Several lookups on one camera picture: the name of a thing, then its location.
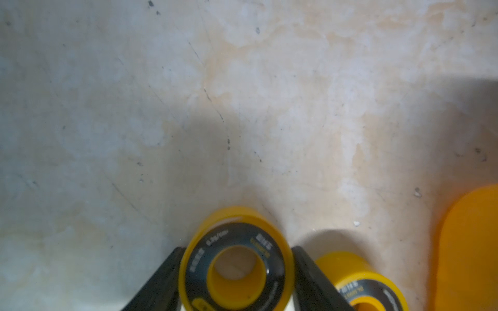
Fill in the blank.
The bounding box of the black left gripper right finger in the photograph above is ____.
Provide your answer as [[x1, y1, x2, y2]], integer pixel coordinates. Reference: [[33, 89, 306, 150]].
[[291, 246, 354, 311]]

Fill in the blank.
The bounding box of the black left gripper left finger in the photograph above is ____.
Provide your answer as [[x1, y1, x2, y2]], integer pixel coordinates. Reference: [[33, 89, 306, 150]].
[[122, 247, 186, 311]]

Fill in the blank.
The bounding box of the yellow black tape roll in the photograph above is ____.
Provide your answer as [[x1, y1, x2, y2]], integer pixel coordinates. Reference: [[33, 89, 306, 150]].
[[178, 206, 295, 310], [315, 251, 409, 311]]

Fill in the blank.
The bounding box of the yellow plastic storage box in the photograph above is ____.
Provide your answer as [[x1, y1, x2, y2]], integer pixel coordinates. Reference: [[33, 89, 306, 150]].
[[434, 185, 497, 310]]

